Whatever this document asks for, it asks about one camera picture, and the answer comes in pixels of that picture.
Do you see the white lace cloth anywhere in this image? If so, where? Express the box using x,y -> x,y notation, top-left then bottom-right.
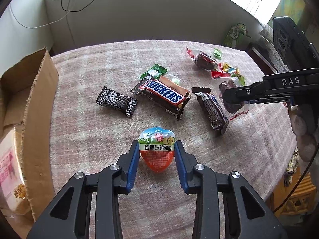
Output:
257,24 -> 289,73

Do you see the Snickers bar Chinese label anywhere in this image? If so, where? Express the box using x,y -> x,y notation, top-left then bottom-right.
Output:
191,87 -> 229,137

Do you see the pink checked tablecloth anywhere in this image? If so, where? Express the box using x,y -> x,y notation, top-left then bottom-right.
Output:
50,40 -> 296,238

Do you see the chocolate cake clear wrapper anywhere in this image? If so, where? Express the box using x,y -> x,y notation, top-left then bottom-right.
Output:
213,75 -> 250,121

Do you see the green yellow snack packet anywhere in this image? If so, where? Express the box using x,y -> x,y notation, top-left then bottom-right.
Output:
218,62 -> 245,86

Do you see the packaged sliced bread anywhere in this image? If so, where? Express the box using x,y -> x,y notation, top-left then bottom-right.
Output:
1,125 -> 30,215

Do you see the chocolate pastry red-tie wrapper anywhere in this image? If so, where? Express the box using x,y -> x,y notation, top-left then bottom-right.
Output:
186,47 -> 219,71

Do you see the colourful painting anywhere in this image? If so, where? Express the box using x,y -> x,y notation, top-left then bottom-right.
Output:
268,0 -> 305,27

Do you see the green wrapped candy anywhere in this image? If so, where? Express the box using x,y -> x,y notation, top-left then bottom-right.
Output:
140,64 -> 168,80

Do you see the heart-shaped quail egg pack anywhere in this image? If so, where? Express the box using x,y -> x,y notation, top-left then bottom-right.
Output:
138,127 -> 176,173

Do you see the cardboard box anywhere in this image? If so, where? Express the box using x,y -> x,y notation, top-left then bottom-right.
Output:
0,46 -> 60,239

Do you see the green snack bag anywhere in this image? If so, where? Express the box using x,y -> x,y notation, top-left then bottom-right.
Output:
222,23 -> 251,49

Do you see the white cable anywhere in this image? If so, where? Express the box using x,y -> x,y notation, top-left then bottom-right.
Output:
8,0 -> 75,48

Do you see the small green candy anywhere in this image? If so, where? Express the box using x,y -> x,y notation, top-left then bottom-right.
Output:
213,48 -> 222,60

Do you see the small black candy packet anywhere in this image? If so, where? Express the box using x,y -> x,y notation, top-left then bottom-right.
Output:
96,86 -> 138,118

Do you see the Snickers bar English label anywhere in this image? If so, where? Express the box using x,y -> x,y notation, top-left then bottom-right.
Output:
131,75 -> 191,120

